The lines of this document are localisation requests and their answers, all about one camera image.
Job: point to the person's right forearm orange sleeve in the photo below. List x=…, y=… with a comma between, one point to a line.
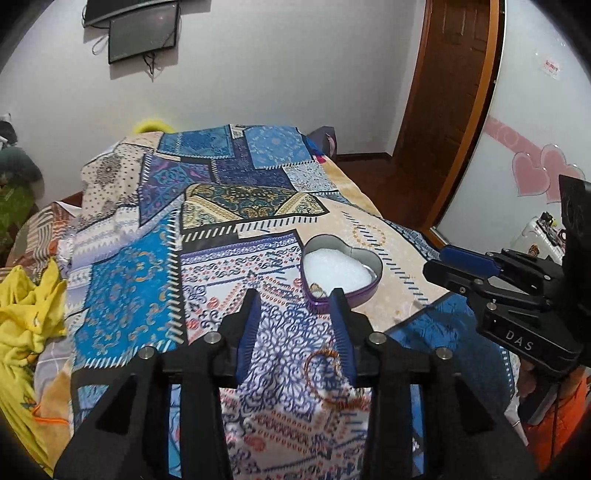
x=568, y=415

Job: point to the white wardrobe door pink hearts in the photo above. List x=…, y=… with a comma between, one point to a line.
x=521, y=138

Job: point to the green plush toy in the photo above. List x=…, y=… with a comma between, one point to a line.
x=14, y=198

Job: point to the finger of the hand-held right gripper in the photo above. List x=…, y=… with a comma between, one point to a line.
x=466, y=257
x=450, y=277

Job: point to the brown wooden door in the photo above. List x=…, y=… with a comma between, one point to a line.
x=450, y=101

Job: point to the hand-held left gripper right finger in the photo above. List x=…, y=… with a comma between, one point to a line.
x=344, y=344

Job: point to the small gold jewelry piece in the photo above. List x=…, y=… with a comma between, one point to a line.
x=318, y=290

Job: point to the white suitcase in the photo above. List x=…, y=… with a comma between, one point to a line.
x=531, y=240

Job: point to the yellow cloth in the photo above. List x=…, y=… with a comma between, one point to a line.
x=25, y=304

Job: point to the purple heart-shaped tin box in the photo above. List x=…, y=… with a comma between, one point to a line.
x=339, y=272

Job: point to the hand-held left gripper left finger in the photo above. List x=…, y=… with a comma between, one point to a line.
x=248, y=334

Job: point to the small black wall monitor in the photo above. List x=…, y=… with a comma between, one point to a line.
x=143, y=34

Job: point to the large black wall monitor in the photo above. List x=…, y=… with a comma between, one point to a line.
x=115, y=8

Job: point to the blue patchwork blanket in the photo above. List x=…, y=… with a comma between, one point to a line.
x=138, y=267

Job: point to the red and white sticker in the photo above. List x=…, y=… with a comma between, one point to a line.
x=551, y=67

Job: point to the yellow pillow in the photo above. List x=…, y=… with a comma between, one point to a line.
x=152, y=124

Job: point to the orange striped bedding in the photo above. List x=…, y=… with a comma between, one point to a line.
x=41, y=230

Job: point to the purple bag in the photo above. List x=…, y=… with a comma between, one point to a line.
x=323, y=141

